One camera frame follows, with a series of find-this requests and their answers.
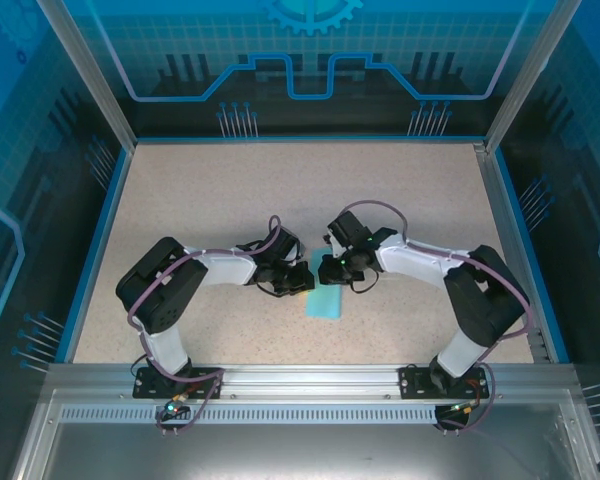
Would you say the cable connector with green light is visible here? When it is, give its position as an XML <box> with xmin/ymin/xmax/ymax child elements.
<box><xmin>439</xmin><ymin>399</ymin><xmax>482</xmax><ymax>420</ymax></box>
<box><xmin>160</xmin><ymin>394</ymin><xmax>189</xmax><ymax>420</ymax></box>

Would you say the purple cable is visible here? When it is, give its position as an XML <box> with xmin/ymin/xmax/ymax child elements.
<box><xmin>340</xmin><ymin>199</ymin><xmax>532</xmax><ymax>436</ymax></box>
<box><xmin>128</xmin><ymin>214</ymin><xmax>284</xmax><ymax>435</ymax></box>

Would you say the aluminium frame post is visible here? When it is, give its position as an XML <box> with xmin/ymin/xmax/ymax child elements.
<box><xmin>34</xmin><ymin>0</ymin><xmax>139</xmax><ymax>151</ymax></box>
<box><xmin>483</xmin><ymin>0</ymin><xmax>584</xmax><ymax>152</ymax></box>

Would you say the blue edge strip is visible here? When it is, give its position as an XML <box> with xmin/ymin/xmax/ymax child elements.
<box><xmin>494</xmin><ymin>148</ymin><xmax>570</xmax><ymax>362</ymax></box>
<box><xmin>62</xmin><ymin>147</ymin><xmax>134</xmax><ymax>364</ymax></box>

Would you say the aluminium mounting beam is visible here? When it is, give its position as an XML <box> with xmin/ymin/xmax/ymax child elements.
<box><xmin>47</xmin><ymin>363</ymin><xmax>579</xmax><ymax>401</ymax></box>

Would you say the teal paper sheet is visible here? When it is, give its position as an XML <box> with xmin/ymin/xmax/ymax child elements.
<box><xmin>303</xmin><ymin>244</ymin><xmax>343</xmax><ymax>320</ymax></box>

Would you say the grey metal tray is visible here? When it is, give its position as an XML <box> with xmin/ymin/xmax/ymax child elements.
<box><xmin>7</xmin><ymin>388</ymin><xmax>600</xmax><ymax>480</ymax></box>

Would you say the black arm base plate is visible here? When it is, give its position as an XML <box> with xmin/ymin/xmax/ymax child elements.
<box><xmin>398</xmin><ymin>365</ymin><xmax>486</xmax><ymax>400</ymax></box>
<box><xmin>133</xmin><ymin>367</ymin><xmax>225</xmax><ymax>400</ymax></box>

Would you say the slotted metal strip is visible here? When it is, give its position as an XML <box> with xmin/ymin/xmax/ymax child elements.
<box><xmin>59</xmin><ymin>405</ymin><xmax>484</xmax><ymax>422</ymax></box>

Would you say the aluminium side rail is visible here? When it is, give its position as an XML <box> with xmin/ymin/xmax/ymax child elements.
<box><xmin>472</xmin><ymin>142</ymin><xmax>554</xmax><ymax>364</ymax></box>

